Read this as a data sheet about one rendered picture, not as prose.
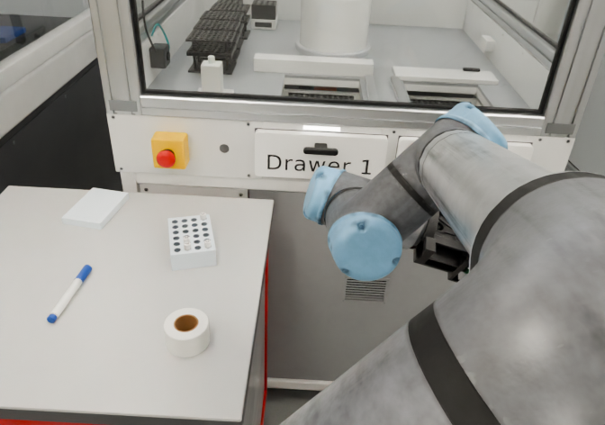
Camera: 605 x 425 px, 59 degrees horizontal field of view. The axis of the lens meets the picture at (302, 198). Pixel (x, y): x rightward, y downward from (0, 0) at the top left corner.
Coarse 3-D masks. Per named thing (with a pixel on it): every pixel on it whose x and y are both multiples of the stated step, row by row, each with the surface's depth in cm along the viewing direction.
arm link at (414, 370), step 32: (416, 320) 22; (384, 352) 22; (416, 352) 20; (448, 352) 19; (352, 384) 21; (384, 384) 20; (416, 384) 19; (448, 384) 18; (320, 416) 21; (352, 416) 20; (384, 416) 19; (416, 416) 18; (448, 416) 17; (480, 416) 17
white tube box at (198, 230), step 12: (192, 216) 109; (168, 228) 106; (180, 228) 106; (192, 228) 106; (204, 228) 106; (180, 240) 102; (192, 240) 102; (204, 240) 103; (180, 252) 99; (192, 252) 99; (204, 252) 100; (180, 264) 100; (192, 264) 101; (204, 264) 101; (216, 264) 102
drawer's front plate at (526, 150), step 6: (402, 138) 115; (408, 138) 115; (414, 138) 115; (402, 144) 115; (408, 144) 115; (510, 144) 115; (516, 144) 115; (522, 144) 115; (528, 144) 115; (402, 150) 116; (510, 150) 115; (516, 150) 115; (522, 150) 115; (528, 150) 115; (396, 156) 118; (522, 156) 116; (528, 156) 116
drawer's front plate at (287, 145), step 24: (264, 144) 116; (288, 144) 116; (312, 144) 116; (336, 144) 116; (360, 144) 115; (384, 144) 115; (264, 168) 119; (288, 168) 119; (336, 168) 119; (360, 168) 119
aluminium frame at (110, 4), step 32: (96, 0) 104; (128, 0) 103; (576, 0) 101; (96, 32) 106; (128, 32) 106; (576, 32) 103; (128, 64) 110; (576, 64) 106; (128, 96) 113; (160, 96) 113; (192, 96) 114; (224, 96) 114; (256, 96) 114; (544, 96) 112; (576, 96) 110; (416, 128) 115; (512, 128) 114; (544, 128) 114; (576, 128) 114
